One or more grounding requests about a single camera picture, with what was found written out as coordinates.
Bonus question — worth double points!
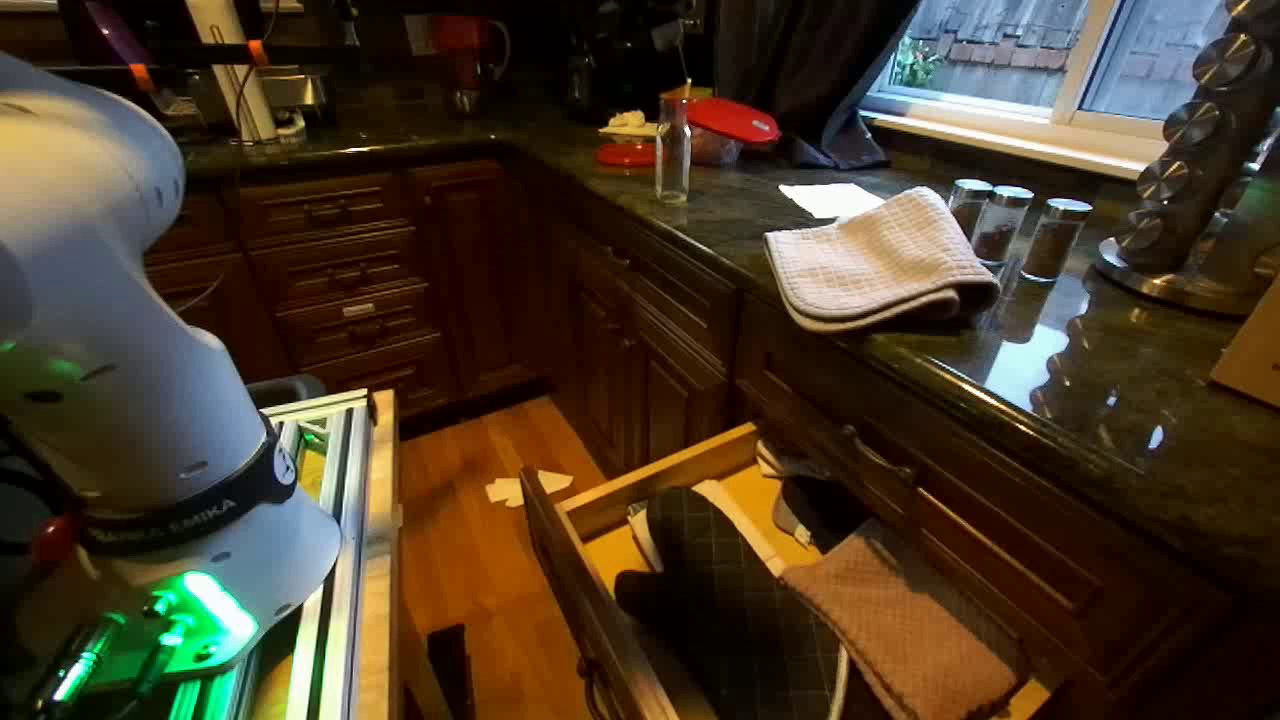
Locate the red kettle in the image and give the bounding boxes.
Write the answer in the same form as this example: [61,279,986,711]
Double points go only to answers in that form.
[427,7,522,119]

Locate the dark curtain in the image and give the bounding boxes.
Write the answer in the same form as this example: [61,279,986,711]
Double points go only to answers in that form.
[708,0,926,173]

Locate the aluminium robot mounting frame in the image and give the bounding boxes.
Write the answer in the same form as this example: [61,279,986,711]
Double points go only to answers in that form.
[168,384,404,720]

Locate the glass bowl with red lid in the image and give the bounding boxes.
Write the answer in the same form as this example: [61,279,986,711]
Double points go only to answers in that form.
[658,88,789,173]

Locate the dark checkered oven mitt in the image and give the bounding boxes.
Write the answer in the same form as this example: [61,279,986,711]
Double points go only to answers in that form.
[612,486,856,720]

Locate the white paper sheet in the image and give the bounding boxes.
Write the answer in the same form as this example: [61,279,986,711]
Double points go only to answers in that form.
[777,181,891,225]

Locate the pinkish grey towel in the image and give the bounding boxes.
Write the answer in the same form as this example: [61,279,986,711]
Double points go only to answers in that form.
[782,531,1024,720]

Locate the red flat lid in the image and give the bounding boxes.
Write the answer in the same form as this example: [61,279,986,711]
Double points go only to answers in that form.
[594,131,660,176]

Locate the white cable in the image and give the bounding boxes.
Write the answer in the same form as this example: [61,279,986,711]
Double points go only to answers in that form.
[824,646,856,720]

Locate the metal spice rack carousel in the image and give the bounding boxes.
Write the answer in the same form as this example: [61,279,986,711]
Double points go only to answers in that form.
[1091,0,1280,324]

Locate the dark wooden drawer bank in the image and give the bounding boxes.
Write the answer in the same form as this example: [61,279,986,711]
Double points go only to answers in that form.
[141,156,541,426]

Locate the black cloth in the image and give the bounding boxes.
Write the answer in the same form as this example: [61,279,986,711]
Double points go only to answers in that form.
[773,458,875,554]

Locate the crumpled white paper scrap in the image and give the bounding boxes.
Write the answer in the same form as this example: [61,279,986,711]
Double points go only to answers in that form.
[480,466,581,514]

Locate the glass spice jar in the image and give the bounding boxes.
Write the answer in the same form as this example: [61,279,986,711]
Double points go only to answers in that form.
[945,176,1001,244]
[1016,191,1096,288]
[969,181,1041,263]

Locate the glass bottle with orange cap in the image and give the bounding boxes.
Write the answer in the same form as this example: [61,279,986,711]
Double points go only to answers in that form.
[653,78,700,207]

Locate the dark wooden kitchen drawer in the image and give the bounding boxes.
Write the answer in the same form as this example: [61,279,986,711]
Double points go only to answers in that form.
[518,419,1061,720]

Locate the white power device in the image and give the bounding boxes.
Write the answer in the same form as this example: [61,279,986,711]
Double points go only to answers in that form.
[182,0,319,150]

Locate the small pale dish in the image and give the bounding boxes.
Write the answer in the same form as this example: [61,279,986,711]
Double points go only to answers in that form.
[595,109,666,144]

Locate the dark wooden counter cabinets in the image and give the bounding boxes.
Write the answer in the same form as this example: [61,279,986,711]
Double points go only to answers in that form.
[523,156,1280,720]

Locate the folded beige towel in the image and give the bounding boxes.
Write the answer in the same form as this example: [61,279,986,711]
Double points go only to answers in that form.
[760,186,1003,337]

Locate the white framed window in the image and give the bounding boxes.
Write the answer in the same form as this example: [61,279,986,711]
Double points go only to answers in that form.
[856,0,1241,186]

